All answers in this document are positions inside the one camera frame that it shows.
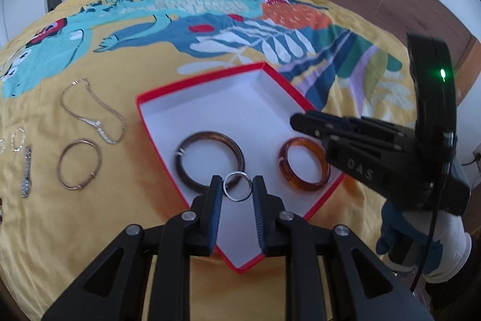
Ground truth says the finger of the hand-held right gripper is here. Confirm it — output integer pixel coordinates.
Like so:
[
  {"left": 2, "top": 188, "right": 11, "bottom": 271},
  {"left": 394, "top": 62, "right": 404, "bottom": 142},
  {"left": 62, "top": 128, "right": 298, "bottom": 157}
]
[
  {"left": 325, "top": 140, "right": 443, "bottom": 211},
  {"left": 290, "top": 110, "right": 420, "bottom": 157}
]

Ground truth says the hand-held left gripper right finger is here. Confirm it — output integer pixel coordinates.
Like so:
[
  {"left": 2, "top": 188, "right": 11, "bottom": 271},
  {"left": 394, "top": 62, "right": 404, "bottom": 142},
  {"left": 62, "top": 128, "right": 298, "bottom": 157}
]
[{"left": 252, "top": 175, "right": 434, "bottom": 321}]

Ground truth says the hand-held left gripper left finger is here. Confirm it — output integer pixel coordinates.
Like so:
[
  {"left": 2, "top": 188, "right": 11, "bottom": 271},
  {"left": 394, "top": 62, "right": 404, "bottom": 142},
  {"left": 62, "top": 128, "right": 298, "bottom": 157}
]
[{"left": 41, "top": 175, "right": 223, "bottom": 321}]

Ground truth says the plain silver ring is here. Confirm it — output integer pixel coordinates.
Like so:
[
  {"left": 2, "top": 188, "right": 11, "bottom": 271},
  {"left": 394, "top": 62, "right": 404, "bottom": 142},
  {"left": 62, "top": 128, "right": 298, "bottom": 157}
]
[{"left": 223, "top": 171, "right": 253, "bottom": 202}]

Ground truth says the red cardboard box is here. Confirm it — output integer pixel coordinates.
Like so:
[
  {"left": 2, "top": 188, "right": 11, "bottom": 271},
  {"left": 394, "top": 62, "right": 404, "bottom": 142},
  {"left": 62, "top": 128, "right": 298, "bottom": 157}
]
[{"left": 136, "top": 61, "right": 346, "bottom": 274}]

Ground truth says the thin gold chain necklace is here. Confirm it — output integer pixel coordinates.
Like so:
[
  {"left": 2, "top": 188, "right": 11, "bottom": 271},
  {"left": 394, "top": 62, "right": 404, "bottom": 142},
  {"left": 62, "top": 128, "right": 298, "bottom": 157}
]
[{"left": 61, "top": 78, "right": 127, "bottom": 146}]

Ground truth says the person's right hand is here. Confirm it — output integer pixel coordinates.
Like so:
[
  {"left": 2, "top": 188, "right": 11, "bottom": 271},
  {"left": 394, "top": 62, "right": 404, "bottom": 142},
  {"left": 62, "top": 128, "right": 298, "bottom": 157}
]
[{"left": 376, "top": 204, "right": 473, "bottom": 285}]

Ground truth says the amber translucent bangle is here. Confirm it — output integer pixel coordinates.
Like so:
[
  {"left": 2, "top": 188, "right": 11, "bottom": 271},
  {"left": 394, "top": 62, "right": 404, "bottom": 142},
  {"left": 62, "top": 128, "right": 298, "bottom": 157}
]
[{"left": 278, "top": 137, "right": 332, "bottom": 191}]

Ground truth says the dark brown bangle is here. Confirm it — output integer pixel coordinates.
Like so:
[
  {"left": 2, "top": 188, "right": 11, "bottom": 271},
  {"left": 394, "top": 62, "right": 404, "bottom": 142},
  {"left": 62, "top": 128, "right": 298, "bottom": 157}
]
[{"left": 175, "top": 131, "right": 246, "bottom": 194}]

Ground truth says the rose gold bangle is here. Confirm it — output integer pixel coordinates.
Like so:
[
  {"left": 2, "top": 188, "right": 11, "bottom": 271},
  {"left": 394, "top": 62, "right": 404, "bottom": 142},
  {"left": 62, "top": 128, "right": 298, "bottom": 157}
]
[{"left": 57, "top": 140, "right": 103, "bottom": 190}]

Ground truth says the yellow printed blanket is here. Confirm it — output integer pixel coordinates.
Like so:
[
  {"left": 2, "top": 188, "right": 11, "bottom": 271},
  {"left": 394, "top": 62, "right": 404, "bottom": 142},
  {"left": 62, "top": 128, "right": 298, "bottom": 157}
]
[{"left": 0, "top": 0, "right": 427, "bottom": 321}]

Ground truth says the black cable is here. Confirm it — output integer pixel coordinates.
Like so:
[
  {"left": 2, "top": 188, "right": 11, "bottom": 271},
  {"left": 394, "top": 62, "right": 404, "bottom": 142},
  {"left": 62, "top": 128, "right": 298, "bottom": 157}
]
[{"left": 409, "top": 133, "right": 454, "bottom": 301}]

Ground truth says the silver link bracelet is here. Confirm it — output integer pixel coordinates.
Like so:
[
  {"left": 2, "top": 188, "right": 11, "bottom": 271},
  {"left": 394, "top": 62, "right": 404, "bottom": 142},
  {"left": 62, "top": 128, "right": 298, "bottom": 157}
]
[{"left": 20, "top": 146, "right": 34, "bottom": 199}]

